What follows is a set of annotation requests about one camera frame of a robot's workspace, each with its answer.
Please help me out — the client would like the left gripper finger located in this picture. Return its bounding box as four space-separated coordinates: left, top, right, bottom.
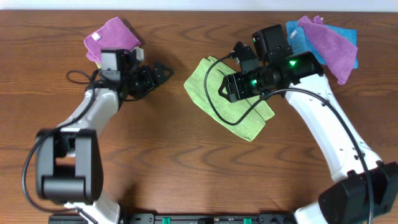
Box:
150 62 174 86
133 84 161 100

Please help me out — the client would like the green microfiber cloth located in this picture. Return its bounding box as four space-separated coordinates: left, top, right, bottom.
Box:
184 56 275 142

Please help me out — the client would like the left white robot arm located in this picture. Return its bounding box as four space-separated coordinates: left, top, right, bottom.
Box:
32 48 174 223

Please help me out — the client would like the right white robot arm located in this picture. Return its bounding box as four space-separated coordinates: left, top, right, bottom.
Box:
218 25 397 223

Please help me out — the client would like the purple cloth on blue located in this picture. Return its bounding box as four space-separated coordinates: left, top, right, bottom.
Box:
297 16 358 85

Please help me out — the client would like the right black camera cable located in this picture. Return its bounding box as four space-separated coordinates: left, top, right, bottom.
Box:
203 54 374 224

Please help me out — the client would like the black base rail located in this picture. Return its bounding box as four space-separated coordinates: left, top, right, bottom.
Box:
47 212 297 224

